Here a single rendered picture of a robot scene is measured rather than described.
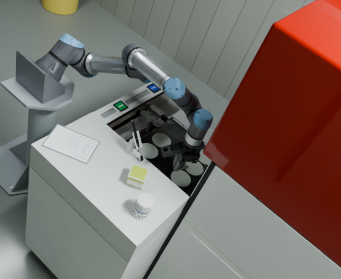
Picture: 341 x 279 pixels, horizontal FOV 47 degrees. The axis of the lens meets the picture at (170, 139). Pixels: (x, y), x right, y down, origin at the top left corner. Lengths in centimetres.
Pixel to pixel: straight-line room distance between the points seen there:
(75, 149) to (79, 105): 163
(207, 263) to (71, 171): 77
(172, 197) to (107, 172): 30
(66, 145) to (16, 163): 116
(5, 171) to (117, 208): 138
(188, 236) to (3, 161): 150
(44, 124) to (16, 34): 184
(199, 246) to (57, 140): 80
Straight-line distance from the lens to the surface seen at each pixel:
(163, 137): 200
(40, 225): 214
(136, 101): 205
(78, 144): 177
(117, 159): 175
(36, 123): 230
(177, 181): 184
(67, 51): 209
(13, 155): 293
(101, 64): 206
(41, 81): 204
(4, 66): 363
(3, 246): 257
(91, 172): 168
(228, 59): 379
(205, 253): 190
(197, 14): 385
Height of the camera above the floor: 230
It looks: 44 degrees down
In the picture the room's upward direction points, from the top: 24 degrees clockwise
